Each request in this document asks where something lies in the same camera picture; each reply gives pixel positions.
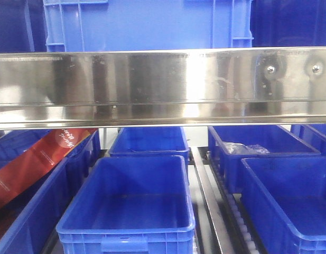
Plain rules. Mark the steel roller track rail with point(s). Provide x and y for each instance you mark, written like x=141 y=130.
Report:
x=221 y=225

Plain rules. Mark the blue bin far right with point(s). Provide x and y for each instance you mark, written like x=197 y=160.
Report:
x=313 y=134

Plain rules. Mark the clear plastic bag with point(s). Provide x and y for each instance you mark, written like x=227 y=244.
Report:
x=239 y=148

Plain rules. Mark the red packaging pouch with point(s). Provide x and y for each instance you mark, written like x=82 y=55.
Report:
x=25 y=170

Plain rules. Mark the blue bin front centre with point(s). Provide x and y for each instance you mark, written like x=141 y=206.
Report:
x=131 y=205

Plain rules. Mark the blue bin front left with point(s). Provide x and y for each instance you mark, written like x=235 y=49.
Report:
x=27 y=222

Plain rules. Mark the blue bin front right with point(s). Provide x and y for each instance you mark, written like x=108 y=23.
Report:
x=285 y=198

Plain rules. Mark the blue bin rear right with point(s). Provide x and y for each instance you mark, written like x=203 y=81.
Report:
x=278 y=140

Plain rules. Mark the blue crate on upper shelf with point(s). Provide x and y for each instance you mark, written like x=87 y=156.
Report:
x=112 y=25

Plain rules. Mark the stainless steel shelf beam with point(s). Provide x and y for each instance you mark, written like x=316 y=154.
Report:
x=239 y=86

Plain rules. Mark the blue bin rear centre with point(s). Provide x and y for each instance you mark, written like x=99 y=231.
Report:
x=149 y=144

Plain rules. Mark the blue bin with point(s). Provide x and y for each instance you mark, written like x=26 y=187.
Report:
x=27 y=222
x=149 y=144
x=131 y=205
x=313 y=134
x=285 y=198
x=278 y=140

